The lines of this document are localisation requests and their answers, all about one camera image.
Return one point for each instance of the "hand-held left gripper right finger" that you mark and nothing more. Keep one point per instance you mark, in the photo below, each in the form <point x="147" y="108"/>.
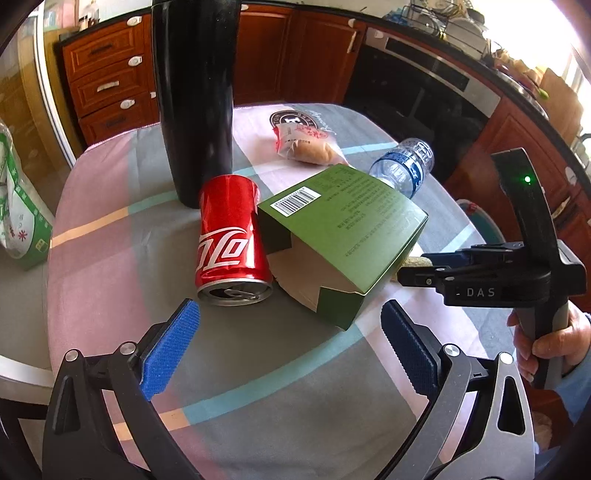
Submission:
<point x="408" y="346"/>

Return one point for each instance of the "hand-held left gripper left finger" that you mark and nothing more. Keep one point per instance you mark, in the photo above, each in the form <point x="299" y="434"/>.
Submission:
<point x="171" y="346"/>

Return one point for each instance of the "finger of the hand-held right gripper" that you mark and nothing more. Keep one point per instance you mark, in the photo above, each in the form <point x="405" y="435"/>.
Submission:
<point x="420" y="277"/>
<point x="441" y="259"/>

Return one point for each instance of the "grey teal trash bin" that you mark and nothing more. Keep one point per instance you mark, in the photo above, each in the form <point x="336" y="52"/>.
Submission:
<point x="485" y="221"/>

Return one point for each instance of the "green cardboard box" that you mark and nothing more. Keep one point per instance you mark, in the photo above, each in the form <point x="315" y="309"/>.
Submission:
<point x="360" y="207"/>

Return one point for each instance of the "red soda can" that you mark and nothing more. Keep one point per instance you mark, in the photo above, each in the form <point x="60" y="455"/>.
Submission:
<point x="231" y="221"/>

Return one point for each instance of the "person's right forearm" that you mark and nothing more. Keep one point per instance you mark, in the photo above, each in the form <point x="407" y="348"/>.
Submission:
<point x="575" y="392"/>

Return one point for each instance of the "person's right hand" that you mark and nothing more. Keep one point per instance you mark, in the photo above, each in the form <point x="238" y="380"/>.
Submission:
<point x="572" y="332"/>

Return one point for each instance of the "small beige snack piece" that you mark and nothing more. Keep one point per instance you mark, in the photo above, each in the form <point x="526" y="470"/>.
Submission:
<point x="418" y="261"/>

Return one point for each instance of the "clear plastic water bottle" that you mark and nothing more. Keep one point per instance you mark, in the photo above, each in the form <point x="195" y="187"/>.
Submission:
<point x="401" y="170"/>

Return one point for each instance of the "wooden cabinet beside oven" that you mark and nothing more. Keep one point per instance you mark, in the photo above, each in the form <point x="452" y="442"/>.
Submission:
<point x="508" y="134"/>

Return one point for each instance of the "brown board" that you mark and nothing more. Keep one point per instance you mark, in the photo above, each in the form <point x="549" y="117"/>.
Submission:
<point x="561" y="101"/>

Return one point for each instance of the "black built-in oven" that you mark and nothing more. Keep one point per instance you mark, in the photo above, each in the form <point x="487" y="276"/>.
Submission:
<point x="415" y="92"/>

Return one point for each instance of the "black kitchen countertop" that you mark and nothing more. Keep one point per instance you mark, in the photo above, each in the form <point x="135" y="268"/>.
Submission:
<point x="485" y="62"/>

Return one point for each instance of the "clear bread snack packet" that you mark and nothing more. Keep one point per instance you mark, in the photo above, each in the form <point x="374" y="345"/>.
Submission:
<point x="304" y="143"/>

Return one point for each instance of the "white green plastic bag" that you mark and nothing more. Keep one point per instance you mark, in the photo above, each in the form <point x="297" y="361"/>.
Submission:
<point x="23" y="217"/>

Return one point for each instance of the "metal dish rack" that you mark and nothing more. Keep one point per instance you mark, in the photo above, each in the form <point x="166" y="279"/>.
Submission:
<point x="434" y="18"/>

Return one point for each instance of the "wooden corner cabinet doors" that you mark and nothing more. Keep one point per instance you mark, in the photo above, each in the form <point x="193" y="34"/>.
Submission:
<point x="295" y="55"/>

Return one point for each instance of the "black thermos flask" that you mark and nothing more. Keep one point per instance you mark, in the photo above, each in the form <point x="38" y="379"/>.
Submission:
<point x="194" y="92"/>

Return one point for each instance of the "wooden drawer cabinet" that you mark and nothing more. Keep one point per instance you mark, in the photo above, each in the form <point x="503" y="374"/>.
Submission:
<point x="106" y="83"/>

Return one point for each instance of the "white cabinet child locks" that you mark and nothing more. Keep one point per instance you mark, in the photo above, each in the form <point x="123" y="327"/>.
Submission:
<point x="136" y="60"/>

